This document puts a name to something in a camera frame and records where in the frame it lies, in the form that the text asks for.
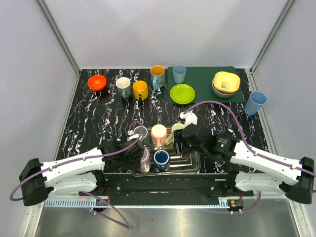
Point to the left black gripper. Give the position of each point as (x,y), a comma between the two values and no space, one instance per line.
(138,150)

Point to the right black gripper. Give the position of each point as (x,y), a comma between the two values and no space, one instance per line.
(182,141)

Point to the mauve pink mug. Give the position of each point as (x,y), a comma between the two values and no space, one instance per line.
(145,162)

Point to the dark grey mug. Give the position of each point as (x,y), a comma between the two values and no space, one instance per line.
(145,135)

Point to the navy blue mug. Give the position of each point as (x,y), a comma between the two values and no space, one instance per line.
(161,160)

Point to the yellow ribbed mug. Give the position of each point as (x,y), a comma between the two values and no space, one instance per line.
(140,90)

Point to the blue grey mug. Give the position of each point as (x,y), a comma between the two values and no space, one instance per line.
(124,87)

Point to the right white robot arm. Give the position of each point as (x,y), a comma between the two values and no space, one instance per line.
(290,177)

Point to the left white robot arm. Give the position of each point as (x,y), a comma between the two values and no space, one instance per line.
(38,179)

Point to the light green mug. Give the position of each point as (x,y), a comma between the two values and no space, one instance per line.
(170,138)

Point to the pink orange mug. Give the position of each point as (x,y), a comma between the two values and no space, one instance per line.
(158,135)

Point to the light blue patterned mug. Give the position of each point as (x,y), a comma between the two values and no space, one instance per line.
(157,76)

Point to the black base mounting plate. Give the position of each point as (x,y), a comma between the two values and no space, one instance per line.
(219,185)

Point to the silver metal tray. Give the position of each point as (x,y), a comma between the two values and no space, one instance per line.
(179,164)

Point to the lime green plate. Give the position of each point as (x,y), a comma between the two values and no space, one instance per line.
(182,94)

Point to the grey bowl under yellow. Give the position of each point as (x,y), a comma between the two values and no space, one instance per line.
(220,94)

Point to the dark green mat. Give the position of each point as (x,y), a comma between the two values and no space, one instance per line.
(200,78)

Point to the yellow square bowl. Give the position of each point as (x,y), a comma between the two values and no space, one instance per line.
(226,82)

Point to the light blue cup on mat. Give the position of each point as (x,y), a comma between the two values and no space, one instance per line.
(179,73)

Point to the light blue cup right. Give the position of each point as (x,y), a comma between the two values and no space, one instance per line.
(255,102)

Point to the orange red bowl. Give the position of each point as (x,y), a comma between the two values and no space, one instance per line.
(97,82)

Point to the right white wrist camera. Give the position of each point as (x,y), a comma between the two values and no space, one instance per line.
(189,117)

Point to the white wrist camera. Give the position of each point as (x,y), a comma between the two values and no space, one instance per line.
(189,117)
(133,135)

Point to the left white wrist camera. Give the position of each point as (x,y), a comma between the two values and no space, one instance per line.
(133,135)

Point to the front aluminium rail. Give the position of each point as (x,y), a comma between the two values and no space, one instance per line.
(145,200)

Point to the right aluminium frame post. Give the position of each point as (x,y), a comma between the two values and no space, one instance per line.
(276,27)

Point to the aluminium frame post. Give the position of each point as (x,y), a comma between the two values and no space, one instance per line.
(276,27)
(57,33)

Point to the left aluminium frame post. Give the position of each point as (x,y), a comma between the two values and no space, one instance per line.
(57,33)

